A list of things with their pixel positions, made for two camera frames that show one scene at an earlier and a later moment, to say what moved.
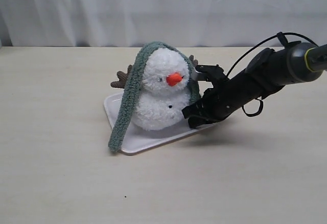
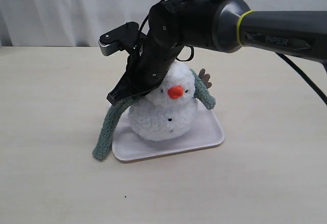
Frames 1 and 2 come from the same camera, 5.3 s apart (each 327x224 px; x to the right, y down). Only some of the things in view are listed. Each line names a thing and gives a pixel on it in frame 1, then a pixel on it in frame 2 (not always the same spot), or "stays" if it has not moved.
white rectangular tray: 139,139 -> 205,132
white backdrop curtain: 160,12 stays
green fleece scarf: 122,120 -> 112,113
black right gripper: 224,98 -> 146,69
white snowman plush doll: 159,105 stays
